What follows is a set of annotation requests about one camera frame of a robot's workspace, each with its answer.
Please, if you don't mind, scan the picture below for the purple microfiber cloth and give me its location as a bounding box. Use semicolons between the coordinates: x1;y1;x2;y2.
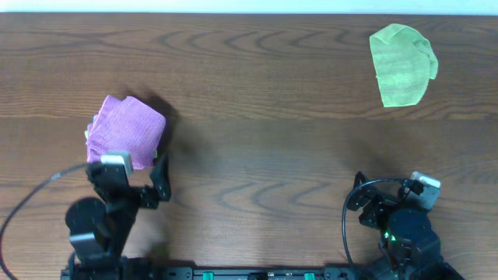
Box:
86;95;167;170

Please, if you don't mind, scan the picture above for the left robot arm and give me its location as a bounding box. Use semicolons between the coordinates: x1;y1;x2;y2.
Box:
61;155;171;280

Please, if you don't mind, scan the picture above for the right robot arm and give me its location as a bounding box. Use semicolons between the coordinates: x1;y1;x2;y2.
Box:
341;171;463;280

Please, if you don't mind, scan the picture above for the light green crumpled cloth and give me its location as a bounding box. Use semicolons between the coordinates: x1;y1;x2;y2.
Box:
369;23;439;107

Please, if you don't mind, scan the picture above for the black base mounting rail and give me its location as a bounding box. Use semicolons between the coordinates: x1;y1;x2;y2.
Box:
59;267;357;280

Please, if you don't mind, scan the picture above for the black left camera cable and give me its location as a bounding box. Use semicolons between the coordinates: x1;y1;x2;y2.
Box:
0;163;91;280

